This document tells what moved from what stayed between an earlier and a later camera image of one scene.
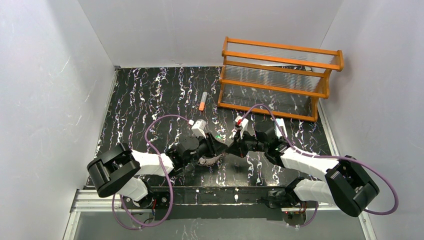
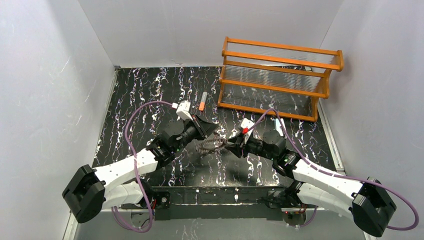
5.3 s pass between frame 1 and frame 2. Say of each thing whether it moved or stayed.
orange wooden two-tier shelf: stayed
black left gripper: moved
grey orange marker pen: stayed
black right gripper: stayed
